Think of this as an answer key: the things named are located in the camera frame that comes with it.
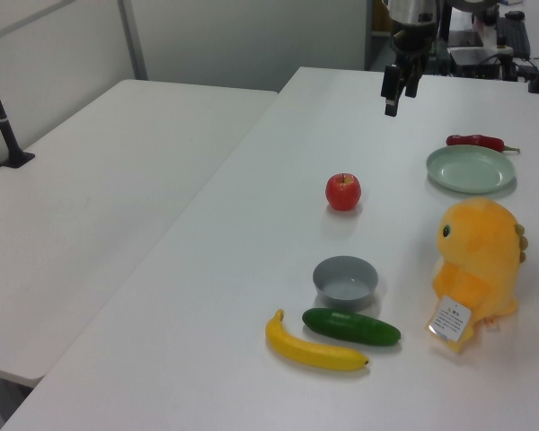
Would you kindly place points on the orange plush dinosaur toy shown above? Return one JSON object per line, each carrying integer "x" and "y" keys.
{"x": 476, "y": 251}

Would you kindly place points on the black keyboard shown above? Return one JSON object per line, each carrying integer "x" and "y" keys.
{"x": 514, "y": 36}

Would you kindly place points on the pale green plate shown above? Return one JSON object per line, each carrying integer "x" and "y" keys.
{"x": 469, "y": 170}

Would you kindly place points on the red chili pepper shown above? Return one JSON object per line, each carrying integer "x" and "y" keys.
{"x": 476, "y": 140}

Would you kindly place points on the black camera stand pole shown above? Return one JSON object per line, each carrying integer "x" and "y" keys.
{"x": 4, "y": 130}

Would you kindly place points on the grey partition post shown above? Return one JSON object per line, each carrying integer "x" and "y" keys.
{"x": 132, "y": 40}

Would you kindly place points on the red apple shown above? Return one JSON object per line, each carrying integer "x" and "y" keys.
{"x": 342, "y": 193}

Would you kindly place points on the yellow banana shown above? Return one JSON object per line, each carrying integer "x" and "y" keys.
{"x": 305, "y": 350}

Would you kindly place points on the white flat device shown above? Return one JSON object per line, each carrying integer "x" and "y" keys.
{"x": 471, "y": 55}

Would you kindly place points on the green cucumber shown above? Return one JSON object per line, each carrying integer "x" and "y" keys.
{"x": 350, "y": 328}

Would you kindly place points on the grey round bowl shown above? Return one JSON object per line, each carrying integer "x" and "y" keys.
{"x": 346, "y": 280}

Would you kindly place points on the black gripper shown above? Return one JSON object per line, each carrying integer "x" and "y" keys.
{"x": 413, "y": 42}

